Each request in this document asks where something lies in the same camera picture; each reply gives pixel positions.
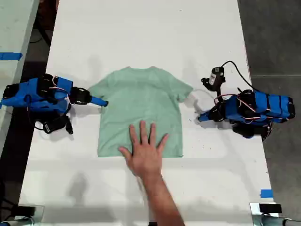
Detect pale green T-shirt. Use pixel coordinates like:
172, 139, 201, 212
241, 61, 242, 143
88, 66, 194, 159

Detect person's hand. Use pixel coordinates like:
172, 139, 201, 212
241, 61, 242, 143
119, 120, 170, 180

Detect long blue tape strip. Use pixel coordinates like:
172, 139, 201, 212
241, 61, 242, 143
0, 52, 23, 61

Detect short blue tape strip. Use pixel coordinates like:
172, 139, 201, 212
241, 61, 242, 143
260, 188, 274, 199

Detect pale side table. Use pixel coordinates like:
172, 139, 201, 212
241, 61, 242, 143
0, 0, 41, 151

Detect small black box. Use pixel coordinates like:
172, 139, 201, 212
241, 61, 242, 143
17, 206, 36, 216
258, 203, 283, 214

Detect thin white cable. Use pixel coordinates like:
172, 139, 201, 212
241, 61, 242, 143
191, 88, 215, 100

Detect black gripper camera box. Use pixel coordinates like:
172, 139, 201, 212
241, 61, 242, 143
43, 116, 68, 134
201, 66, 226, 91

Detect black floor cable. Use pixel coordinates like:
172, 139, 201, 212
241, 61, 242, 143
30, 21, 53, 47

